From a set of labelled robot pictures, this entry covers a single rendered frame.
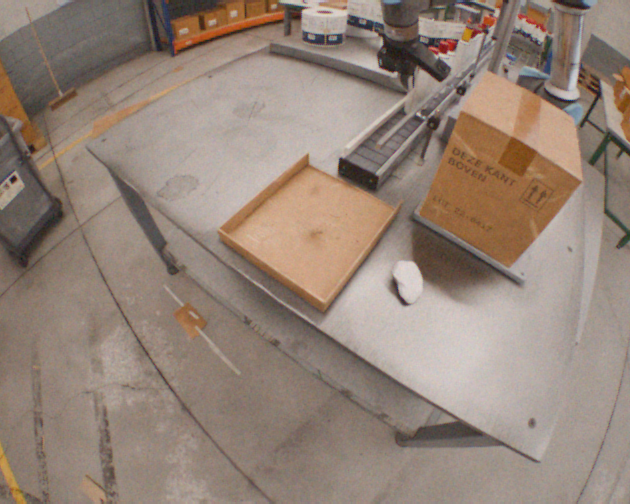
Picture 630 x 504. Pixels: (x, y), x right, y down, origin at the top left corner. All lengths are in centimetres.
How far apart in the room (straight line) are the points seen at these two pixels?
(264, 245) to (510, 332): 53
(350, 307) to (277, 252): 18
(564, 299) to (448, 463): 92
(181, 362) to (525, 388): 130
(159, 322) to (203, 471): 72
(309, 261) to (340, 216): 13
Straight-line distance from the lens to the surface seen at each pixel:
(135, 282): 176
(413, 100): 95
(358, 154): 76
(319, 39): 145
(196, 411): 142
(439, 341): 59
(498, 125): 55
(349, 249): 62
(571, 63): 99
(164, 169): 87
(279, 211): 68
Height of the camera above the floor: 134
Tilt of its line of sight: 56 degrees down
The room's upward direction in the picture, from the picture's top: 4 degrees clockwise
